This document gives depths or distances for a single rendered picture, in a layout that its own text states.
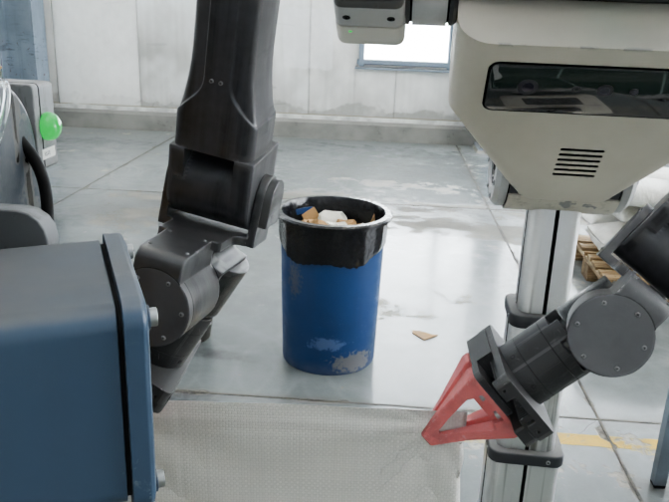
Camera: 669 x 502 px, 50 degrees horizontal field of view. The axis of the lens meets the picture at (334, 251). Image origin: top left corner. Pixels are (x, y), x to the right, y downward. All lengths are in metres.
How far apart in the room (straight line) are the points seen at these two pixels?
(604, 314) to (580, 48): 0.47
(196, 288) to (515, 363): 0.26
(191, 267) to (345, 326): 2.42
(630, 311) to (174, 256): 0.31
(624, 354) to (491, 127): 0.55
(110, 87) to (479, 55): 8.38
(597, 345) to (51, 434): 0.36
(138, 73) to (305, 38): 2.01
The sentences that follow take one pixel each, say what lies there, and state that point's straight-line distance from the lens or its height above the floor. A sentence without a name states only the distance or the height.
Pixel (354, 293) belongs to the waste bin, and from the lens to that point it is 2.86.
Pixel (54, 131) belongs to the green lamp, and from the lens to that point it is 0.82.
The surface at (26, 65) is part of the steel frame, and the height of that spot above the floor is 0.72.
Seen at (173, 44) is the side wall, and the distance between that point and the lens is 8.91.
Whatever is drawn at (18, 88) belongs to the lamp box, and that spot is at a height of 1.33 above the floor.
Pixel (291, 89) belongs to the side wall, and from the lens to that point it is 8.66.
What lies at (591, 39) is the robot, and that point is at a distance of 0.95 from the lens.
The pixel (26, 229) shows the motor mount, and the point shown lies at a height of 1.31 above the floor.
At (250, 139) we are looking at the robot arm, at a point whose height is 1.32.
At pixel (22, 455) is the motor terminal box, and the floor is 1.25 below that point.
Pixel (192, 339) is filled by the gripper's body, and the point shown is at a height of 1.15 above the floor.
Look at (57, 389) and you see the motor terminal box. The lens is 0.29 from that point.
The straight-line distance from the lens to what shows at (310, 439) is 0.66.
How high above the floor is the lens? 1.41
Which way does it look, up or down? 18 degrees down
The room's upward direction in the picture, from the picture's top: 2 degrees clockwise
